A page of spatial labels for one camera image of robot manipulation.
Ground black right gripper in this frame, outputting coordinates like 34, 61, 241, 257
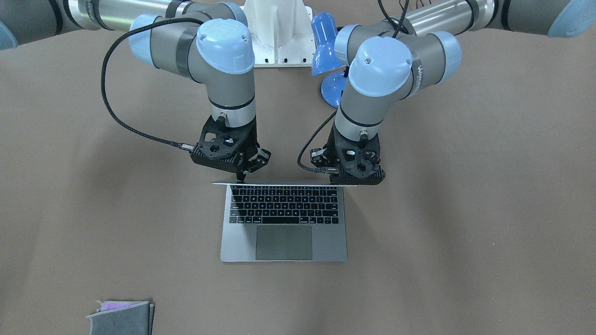
230, 119, 271, 183

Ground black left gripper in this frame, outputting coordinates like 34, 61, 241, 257
310, 126, 345, 173

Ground grey laptop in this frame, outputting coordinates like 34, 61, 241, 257
216, 180, 348, 261

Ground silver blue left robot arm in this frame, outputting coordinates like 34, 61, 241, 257
310, 0, 595, 185

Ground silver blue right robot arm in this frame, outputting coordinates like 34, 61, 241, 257
0, 0, 271, 182

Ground blue desk lamp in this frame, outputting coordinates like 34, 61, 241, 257
311, 12, 348, 109

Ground grey purple folded cloths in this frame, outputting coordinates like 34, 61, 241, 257
87, 301, 155, 335

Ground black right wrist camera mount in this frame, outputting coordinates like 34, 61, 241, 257
190, 117, 236, 173

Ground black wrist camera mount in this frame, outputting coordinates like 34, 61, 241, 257
190, 117, 236, 173
330, 135, 385, 185

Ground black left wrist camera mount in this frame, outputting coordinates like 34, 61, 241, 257
330, 135, 385, 185

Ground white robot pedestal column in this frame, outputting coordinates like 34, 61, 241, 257
241, 0, 316, 68

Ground black braided camera cable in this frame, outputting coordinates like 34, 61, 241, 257
101, 18, 195, 152

